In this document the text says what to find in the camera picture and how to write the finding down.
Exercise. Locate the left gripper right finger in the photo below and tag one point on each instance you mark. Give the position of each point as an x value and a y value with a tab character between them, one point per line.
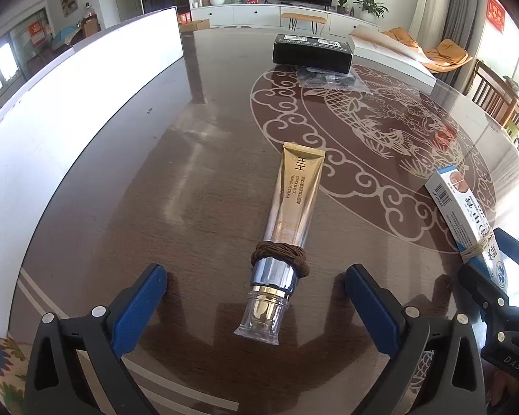
454	381

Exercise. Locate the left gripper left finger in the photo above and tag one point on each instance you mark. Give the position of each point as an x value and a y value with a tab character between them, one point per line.
56	383

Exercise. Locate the blue white medicine box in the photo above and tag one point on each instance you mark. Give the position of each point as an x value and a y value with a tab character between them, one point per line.
467	222

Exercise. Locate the gold cosmetic tube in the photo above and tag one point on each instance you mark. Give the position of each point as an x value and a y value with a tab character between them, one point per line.
279	261

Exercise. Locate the floral cushion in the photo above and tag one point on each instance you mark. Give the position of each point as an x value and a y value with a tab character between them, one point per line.
13	375

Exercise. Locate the wooden dining chair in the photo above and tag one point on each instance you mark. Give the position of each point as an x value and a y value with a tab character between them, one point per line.
492	94

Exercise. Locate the orange lounge chair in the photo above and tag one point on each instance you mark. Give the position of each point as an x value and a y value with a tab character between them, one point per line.
446	57

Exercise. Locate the large white open box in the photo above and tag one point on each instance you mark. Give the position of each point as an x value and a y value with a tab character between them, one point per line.
52	118

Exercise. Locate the red paper window decoration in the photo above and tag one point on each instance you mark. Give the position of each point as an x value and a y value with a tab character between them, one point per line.
496	14

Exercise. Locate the flat white box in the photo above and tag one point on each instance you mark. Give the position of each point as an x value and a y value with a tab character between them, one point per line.
379	52

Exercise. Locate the white standing air conditioner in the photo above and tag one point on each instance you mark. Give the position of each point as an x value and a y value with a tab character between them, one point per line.
427	25

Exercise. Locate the grey curtain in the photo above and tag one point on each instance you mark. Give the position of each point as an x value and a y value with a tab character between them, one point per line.
464	23

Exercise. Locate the clear plastic bag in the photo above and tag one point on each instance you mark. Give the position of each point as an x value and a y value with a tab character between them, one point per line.
315	78

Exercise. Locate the black rectangular box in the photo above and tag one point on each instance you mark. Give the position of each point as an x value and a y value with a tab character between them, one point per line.
321	53

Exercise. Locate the green potted plant right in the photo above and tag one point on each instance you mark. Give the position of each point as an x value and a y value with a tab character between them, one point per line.
372	7

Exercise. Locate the small potted plant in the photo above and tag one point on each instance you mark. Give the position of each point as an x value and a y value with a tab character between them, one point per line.
341	6

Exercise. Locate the wooden bench hairpin legs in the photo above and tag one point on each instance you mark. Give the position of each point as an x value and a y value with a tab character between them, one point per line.
316	22

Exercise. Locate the far dining table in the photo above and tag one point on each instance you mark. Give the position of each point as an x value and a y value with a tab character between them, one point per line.
67	36

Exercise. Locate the white tv cabinet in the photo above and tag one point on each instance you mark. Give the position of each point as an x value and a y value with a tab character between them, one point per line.
269	16

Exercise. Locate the cardboard box on floor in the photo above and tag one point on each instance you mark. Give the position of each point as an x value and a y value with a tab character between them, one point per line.
193	26

